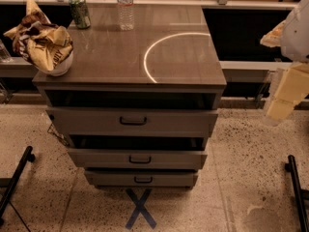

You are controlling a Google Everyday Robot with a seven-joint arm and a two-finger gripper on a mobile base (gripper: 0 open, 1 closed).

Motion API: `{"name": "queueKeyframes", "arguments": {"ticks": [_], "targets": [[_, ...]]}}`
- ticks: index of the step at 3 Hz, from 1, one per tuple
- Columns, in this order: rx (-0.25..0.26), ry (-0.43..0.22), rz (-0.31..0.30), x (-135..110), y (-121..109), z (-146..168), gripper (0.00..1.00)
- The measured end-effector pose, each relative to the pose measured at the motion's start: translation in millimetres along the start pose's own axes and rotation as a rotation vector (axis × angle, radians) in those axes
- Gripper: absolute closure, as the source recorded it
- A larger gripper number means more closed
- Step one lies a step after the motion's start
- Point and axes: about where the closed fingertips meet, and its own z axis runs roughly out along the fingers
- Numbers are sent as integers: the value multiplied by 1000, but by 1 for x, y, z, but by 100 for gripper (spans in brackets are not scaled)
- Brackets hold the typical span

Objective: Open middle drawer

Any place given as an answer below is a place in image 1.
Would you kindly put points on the yellow brown chip bag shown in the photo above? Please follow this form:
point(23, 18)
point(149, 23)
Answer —
point(39, 41)

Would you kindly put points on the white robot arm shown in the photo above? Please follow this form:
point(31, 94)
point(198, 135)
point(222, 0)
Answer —
point(294, 40)

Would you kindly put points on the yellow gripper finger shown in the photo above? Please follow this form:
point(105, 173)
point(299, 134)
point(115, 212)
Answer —
point(288, 88)
point(273, 37)

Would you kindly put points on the white bowl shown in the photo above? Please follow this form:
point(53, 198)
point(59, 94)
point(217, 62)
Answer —
point(62, 67)

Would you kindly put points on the grey three-drawer cabinet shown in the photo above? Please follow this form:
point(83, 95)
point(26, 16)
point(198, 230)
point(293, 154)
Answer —
point(167, 61)

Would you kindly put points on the black right base leg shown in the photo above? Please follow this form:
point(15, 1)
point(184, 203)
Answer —
point(301, 195)

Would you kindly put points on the grey top drawer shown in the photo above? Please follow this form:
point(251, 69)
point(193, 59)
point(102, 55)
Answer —
point(132, 122)

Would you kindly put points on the black base leg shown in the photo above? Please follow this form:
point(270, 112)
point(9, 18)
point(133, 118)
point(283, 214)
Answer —
point(301, 195)
point(9, 184)

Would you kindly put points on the clear glass on shelf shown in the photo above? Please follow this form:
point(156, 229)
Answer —
point(4, 54)

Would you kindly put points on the green soda can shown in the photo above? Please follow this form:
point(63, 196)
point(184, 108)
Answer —
point(80, 14)

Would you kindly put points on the black left base leg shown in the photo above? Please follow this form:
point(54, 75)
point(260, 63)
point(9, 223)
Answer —
point(9, 184)

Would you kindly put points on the blue tape X mark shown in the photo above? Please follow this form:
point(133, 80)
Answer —
point(140, 208)

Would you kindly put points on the clear plastic water bottle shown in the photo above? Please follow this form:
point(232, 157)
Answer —
point(126, 14)

